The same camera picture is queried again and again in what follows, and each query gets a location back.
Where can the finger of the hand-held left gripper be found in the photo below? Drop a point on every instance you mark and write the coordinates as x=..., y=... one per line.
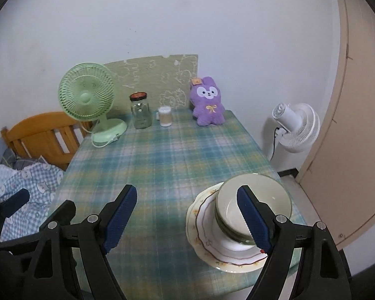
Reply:
x=15, y=201
x=64, y=211

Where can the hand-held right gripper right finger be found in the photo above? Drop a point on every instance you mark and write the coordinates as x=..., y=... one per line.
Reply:
x=253, y=222

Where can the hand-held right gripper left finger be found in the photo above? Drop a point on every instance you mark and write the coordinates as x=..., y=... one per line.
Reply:
x=118, y=218

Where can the small yellow floral plate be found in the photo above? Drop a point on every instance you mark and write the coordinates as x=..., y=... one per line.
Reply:
x=206, y=195

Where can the large yellow floral plate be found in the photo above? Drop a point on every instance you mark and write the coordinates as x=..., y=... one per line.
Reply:
x=189, y=222

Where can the blue checked printed blanket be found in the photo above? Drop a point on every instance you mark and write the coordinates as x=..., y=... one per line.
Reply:
x=40, y=178

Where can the dark plaid pillow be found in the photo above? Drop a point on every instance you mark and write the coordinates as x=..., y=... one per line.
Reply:
x=18, y=162

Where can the white floor fan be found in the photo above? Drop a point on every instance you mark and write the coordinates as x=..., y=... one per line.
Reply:
x=300, y=128

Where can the glass jar with red lid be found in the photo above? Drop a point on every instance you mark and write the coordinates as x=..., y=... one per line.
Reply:
x=141, y=115

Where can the cotton swab container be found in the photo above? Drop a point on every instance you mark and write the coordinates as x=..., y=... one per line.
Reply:
x=165, y=118

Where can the green desk fan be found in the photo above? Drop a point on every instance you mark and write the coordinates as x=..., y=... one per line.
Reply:
x=86, y=97

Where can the purple plush rabbit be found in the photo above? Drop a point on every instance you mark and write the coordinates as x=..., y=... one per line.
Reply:
x=207, y=109

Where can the green printed board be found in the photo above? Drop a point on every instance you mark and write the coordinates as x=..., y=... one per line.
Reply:
x=150, y=75

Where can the beige door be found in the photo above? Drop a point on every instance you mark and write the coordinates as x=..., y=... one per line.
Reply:
x=356, y=115

